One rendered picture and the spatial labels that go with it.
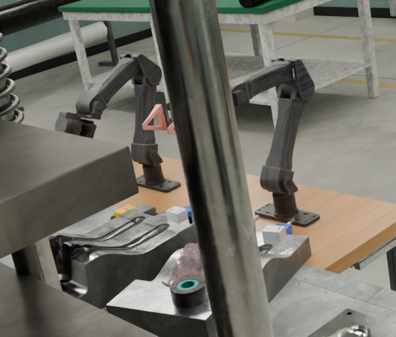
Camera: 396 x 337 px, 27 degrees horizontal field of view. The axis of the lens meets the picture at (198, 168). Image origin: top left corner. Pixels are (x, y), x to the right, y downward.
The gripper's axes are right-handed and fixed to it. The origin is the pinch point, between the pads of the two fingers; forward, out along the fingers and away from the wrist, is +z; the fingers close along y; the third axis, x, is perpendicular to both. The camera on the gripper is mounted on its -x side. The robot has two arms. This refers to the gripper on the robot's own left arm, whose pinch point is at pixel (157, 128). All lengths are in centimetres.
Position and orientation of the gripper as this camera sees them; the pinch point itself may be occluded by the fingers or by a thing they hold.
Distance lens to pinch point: 204.0
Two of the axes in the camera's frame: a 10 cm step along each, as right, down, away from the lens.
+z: -7.3, 3.7, -5.8
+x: 1.9, 9.2, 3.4
